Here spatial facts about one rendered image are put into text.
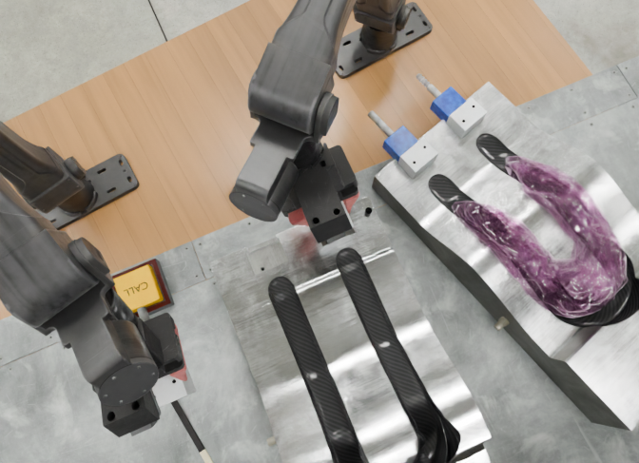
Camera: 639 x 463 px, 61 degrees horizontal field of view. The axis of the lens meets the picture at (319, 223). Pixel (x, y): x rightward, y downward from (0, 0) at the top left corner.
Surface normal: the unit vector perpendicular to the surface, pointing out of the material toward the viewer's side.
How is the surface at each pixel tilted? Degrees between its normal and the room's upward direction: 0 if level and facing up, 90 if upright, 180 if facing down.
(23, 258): 15
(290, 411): 26
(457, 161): 0
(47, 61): 0
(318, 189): 22
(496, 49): 0
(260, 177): 9
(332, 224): 70
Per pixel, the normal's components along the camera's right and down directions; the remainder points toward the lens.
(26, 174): 0.62, 0.74
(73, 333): -0.28, -0.56
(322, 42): -0.08, -0.08
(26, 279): 0.15, -0.05
